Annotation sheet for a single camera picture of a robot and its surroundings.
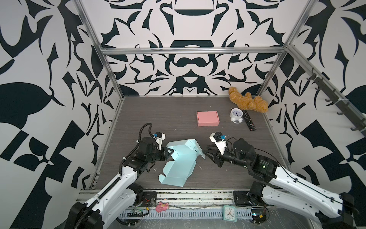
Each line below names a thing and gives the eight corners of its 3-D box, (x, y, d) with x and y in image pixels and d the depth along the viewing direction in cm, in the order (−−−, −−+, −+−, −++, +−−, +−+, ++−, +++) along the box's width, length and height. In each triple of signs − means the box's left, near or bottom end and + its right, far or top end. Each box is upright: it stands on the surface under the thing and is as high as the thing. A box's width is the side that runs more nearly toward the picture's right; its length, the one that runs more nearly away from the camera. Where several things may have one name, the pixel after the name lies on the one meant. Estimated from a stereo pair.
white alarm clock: (231, 123, 106) (232, 121, 103) (228, 110, 114) (229, 108, 111) (244, 123, 106) (245, 121, 103) (240, 110, 114) (241, 108, 111)
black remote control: (250, 131, 103) (252, 128, 100) (242, 112, 114) (243, 109, 111) (255, 130, 103) (256, 128, 100) (246, 112, 114) (247, 109, 111)
